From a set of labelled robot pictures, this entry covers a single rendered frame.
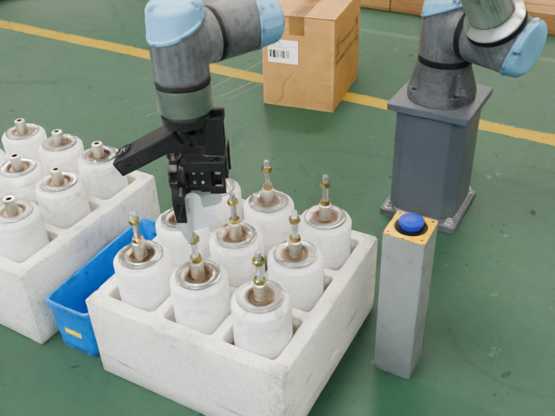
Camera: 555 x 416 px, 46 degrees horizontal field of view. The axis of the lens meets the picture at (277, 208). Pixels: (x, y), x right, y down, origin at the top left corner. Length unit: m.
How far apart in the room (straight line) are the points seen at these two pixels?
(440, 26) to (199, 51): 0.69
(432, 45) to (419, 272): 0.55
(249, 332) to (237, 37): 0.44
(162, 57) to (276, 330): 0.44
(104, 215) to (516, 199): 1.01
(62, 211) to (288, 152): 0.76
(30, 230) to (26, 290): 0.11
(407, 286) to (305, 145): 0.91
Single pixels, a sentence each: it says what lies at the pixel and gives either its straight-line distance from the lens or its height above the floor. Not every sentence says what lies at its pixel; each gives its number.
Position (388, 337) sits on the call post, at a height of 0.09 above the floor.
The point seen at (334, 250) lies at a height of 0.21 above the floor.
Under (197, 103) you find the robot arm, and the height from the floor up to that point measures 0.57.
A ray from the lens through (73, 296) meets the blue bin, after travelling 1.38.
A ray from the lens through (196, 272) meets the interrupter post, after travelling 1.08.
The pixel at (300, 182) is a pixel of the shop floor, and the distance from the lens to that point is 1.77.
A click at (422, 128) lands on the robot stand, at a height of 0.25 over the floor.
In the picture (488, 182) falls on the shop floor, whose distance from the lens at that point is 1.82.
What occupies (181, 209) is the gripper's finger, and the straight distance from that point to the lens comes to 0.96.
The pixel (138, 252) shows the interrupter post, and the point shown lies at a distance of 1.14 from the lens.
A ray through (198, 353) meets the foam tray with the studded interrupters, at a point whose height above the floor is 0.16.
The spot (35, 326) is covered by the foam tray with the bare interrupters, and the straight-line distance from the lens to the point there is 1.38.
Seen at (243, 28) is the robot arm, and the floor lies 0.65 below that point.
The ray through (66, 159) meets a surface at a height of 0.23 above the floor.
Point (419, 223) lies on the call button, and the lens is 1.07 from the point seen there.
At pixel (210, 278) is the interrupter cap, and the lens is 1.08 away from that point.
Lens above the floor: 0.95
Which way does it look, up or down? 35 degrees down
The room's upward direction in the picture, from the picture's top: 2 degrees counter-clockwise
